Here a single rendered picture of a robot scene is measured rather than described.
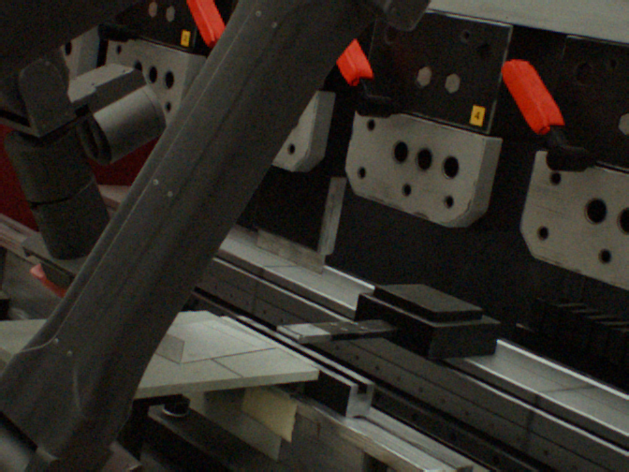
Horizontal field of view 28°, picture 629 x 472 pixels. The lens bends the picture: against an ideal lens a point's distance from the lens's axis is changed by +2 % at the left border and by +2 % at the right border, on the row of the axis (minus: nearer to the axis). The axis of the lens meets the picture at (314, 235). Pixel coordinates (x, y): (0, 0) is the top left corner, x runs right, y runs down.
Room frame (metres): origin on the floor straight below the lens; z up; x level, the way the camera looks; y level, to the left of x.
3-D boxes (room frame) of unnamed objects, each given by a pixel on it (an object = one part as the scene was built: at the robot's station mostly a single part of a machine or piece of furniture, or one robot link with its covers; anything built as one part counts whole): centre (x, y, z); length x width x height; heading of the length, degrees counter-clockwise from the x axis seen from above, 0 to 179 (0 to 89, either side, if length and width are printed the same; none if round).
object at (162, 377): (1.09, 0.13, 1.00); 0.26 x 0.18 x 0.01; 133
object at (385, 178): (1.06, -0.10, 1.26); 0.15 x 0.09 x 0.17; 43
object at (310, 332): (1.30, -0.09, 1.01); 0.26 x 0.12 x 0.05; 133
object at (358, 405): (1.17, 0.00, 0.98); 0.20 x 0.03 x 0.03; 43
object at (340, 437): (1.15, -0.02, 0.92); 0.39 x 0.06 x 0.10; 43
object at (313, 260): (1.19, 0.02, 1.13); 0.10 x 0.02 x 0.10; 43
